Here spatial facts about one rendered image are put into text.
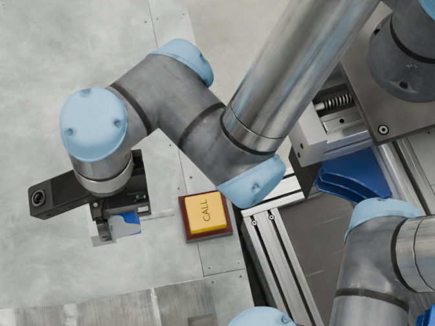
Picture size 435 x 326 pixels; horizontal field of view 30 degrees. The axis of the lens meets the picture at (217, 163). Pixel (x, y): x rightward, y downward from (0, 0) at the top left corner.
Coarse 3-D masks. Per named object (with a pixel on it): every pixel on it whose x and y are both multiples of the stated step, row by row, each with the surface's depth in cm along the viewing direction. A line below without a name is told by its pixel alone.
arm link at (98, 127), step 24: (72, 96) 90; (96, 96) 90; (120, 96) 92; (72, 120) 89; (96, 120) 89; (120, 120) 90; (72, 144) 90; (96, 144) 89; (120, 144) 91; (96, 168) 94; (120, 168) 97
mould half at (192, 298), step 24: (168, 288) 124; (192, 288) 124; (0, 312) 118; (24, 312) 119; (48, 312) 121; (72, 312) 123; (96, 312) 123; (120, 312) 123; (144, 312) 123; (168, 312) 123; (192, 312) 123; (216, 312) 123
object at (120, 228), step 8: (112, 216) 114; (120, 216) 114; (112, 224) 115; (120, 224) 115; (128, 224) 116; (136, 224) 117; (112, 232) 116; (120, 232) 117; (128, 232) 118; (136, 232) 118; (112, 240) 117
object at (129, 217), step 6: (162, 210) 124; (168, 210) 124; (174, 210) 124; (90, 216) 121; (126, 216) 123; (132, 216) 123; (144, 216) 124; (150, 216) 124; (156, 216) 124; (162, 216) 124; (168, 216) 125; (90, 222) 121; (126, 222) 123; (132, 222) 123; (138, 222) 123; (90, 228) 120; (96, 228) 121; (90, 234) 120; (96, 234) 120; (132, 234) 124; (96, 240) 122
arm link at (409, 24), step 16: (384, 0) 111; (400, 0) 108; (416, 0) 105; (432, 0) 103; (400, 16) 110; (416, 16) 107; (432, 16) 104; (400, 32) 113; (416, 32) 109; (432, 32) 108; (416, 48) 112; (432, 48) 111
